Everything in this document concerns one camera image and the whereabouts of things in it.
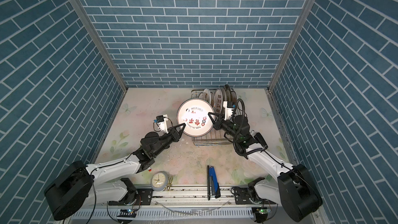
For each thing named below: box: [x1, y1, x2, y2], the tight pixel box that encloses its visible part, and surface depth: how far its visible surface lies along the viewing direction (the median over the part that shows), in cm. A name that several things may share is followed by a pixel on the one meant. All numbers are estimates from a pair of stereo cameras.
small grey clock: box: [150, 171, 169, 192], surface depth 77 cm
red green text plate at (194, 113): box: [176, 98, 215, 138], surface depth 79 cm
